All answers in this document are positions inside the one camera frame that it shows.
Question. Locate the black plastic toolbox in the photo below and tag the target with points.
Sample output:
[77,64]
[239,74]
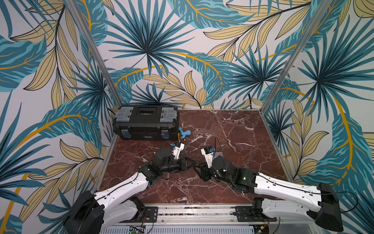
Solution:
[147,122]

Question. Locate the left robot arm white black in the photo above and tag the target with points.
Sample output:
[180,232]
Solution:
[92,213]

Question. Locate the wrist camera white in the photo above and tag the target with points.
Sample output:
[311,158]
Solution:
[209,154]
[177,149]

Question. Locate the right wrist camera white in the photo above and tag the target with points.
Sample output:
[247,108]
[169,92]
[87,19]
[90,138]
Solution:
[209,154]

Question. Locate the blue yellow clamp tool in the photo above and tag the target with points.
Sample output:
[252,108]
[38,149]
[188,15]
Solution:
[183,134]

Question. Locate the translucent plastic storage box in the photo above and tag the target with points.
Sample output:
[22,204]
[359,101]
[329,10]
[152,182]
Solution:
[218,154]

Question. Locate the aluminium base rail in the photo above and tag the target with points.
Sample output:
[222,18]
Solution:
[215,214]

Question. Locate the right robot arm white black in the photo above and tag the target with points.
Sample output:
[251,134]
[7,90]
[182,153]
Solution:
[316,203]

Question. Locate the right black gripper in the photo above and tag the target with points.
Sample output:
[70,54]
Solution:
[206,171]

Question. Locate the metal frame post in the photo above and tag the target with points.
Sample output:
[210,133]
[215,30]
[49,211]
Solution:
[320,11]
[84,28]

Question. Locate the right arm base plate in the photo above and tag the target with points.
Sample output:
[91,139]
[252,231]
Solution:
[251,214]

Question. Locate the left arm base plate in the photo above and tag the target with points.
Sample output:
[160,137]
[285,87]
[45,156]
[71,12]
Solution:
[145,215]

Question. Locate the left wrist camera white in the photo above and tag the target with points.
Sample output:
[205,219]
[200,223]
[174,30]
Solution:
[177,149]

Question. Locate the left metal frame post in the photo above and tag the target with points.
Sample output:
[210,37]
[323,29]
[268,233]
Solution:
[84,28]

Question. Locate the right metal frame post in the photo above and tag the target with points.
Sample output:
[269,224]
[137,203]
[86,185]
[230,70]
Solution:
[320,11]

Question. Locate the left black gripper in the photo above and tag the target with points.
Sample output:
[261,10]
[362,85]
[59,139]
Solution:
[183,163]

